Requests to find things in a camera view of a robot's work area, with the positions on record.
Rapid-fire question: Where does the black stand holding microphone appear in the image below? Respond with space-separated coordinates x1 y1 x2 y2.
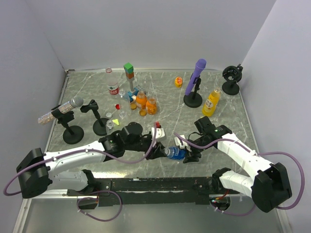
52 105 84 145

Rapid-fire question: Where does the lime green block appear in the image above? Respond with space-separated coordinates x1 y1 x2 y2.
112 119 120 126

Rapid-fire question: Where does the black ring stand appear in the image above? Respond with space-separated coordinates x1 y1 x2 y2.
222 64 243 96

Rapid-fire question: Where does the empty black microphone stand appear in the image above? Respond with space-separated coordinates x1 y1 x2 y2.
80 100 108 136

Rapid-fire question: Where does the colourful block tower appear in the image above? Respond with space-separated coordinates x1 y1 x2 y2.
123 63 146 102

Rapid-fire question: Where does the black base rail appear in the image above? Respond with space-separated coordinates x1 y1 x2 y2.
67 176 234 207

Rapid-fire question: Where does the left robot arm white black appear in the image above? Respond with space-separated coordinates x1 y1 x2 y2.
16 122 166 199

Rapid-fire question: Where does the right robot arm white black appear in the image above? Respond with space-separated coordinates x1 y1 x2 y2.
186 116 292 213

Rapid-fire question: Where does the black microphone stand centre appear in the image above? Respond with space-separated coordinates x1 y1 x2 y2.
183 76 203 108

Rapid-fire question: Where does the yellow juice bottle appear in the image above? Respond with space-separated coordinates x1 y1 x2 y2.
202 87 221 117

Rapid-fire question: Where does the clear plastic bottle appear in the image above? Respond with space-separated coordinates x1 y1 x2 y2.
106 119 114 135

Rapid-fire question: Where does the yellow orange toy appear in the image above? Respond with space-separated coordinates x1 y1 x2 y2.
174 77 183 88

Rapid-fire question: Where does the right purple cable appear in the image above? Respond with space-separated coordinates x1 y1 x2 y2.
174 132 306 216

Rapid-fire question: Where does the tall orange bottle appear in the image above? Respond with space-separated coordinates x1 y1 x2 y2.
136 91 147 109

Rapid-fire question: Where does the orange cap near bottles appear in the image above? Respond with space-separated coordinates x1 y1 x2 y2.
130 103 137 110

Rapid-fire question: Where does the purple microphone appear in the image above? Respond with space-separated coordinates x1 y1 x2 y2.
185 58 207 96

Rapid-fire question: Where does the short orange bottle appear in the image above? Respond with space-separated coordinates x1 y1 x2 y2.
146 97 157 115

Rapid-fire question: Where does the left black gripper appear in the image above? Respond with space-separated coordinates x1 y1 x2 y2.
125 136 167 160

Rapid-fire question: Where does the red label water bottle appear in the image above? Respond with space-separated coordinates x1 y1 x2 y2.
105 67 119 95

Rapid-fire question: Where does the silver glitter microphone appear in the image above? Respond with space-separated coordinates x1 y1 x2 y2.
37 96 84 125

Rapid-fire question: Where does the purple cable loop below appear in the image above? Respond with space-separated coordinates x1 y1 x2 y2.
76 190 123 222

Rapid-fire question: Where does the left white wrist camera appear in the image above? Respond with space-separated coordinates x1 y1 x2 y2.
151 121 166 142

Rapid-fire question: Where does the orange cap front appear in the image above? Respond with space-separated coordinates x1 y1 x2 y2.
139 109 147 117

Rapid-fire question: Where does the small clear bottle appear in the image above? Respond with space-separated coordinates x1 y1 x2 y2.
119 88 130 102

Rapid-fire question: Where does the blue label water bottle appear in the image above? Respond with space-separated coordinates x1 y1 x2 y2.
164 147 187 160

